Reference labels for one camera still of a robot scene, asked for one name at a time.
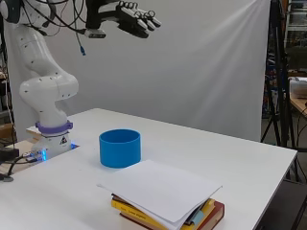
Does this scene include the white box on desk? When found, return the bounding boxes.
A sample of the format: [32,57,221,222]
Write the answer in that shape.
[289,77,307,99]

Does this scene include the dark red book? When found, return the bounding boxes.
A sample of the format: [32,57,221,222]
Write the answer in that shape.
[119,200,225,230]

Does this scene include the background shelf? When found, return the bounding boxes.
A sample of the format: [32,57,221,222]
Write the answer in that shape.
[283,0,307,78]

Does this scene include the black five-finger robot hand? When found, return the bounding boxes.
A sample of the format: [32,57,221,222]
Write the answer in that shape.
[85,0,162,39]

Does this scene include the yellow book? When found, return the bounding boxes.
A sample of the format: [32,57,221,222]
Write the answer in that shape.
[110,196,217,230]

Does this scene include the light blue thin book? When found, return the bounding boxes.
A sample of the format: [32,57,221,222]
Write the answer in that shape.
[191,209,206,227]

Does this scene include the blue round tub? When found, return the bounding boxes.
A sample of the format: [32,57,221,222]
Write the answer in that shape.
[98,128,142,170]

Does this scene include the cable with blue connector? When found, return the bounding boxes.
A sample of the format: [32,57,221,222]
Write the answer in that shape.
[72,0,87,58]

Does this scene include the white backdrop sheet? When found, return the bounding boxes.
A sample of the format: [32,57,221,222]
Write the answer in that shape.
[3,0,272,143]

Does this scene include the black base cable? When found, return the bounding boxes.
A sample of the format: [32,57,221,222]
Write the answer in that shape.
[0,152,39,184]

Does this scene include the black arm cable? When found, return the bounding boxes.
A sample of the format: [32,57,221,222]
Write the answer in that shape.
[22,0,88,36]

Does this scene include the black power box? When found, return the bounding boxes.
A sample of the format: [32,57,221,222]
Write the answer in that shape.
[0,147,20,163]

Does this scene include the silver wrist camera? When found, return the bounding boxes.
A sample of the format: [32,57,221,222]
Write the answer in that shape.
[83,28,106,39]

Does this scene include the wooden desk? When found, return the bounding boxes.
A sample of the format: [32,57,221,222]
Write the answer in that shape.
[289,95,307,120]

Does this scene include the black tripod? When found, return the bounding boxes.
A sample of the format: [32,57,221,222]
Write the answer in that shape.
[260,0,300,149]

